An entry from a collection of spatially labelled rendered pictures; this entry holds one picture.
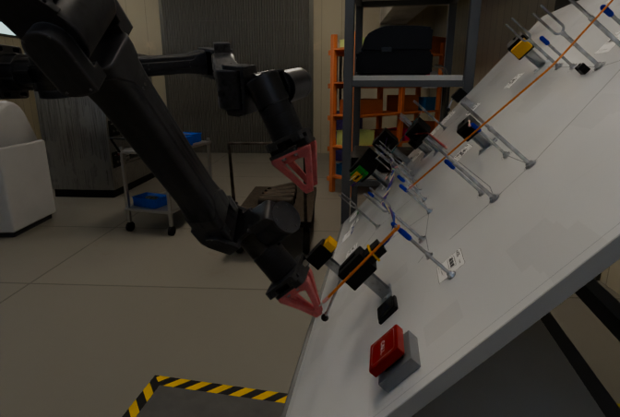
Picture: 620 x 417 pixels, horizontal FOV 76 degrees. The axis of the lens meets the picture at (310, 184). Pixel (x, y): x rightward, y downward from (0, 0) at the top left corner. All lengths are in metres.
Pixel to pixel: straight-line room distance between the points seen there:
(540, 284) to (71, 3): 0.51
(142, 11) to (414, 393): 9.24
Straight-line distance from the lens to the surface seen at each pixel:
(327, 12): 8.64
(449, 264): 0.63
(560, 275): 0.46
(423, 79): 1.65
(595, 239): 0.46
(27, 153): 4.86
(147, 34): 9.39
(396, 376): 0.53
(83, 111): 5.71
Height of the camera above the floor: 1.42
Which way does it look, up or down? 14 degrees down
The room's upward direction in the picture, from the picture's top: straight up
